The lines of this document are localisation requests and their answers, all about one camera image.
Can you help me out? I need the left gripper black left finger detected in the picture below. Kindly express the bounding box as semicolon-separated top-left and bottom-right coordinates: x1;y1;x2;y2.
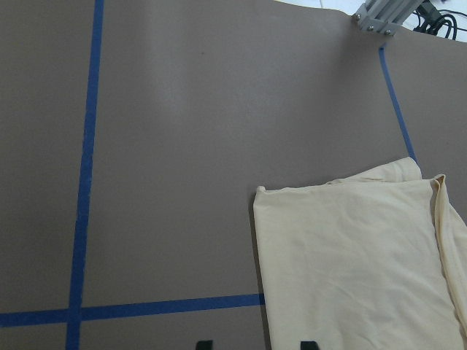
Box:
196;340;213;350

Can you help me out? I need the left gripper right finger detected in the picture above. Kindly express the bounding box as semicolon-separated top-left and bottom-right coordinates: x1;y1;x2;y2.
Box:
300;341;318;350

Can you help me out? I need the beige long sleeve shirt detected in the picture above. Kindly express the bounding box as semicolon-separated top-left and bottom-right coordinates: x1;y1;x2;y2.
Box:
253;157;466;349

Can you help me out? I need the aluminium frame post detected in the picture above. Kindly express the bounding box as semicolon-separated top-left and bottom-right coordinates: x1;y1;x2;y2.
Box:
352;0;423;36

